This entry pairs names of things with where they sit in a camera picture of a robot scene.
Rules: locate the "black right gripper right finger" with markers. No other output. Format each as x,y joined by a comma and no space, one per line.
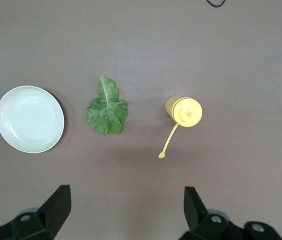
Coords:
200,222

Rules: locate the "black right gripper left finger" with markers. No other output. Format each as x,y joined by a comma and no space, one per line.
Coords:
48,220

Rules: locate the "yellow squeeze sauce bottle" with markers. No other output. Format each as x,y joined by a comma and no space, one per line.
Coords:
187,112

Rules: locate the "green lettuce leaf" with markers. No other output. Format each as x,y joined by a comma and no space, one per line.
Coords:
107,112

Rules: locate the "beige white round plate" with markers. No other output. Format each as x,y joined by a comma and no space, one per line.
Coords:
31,120

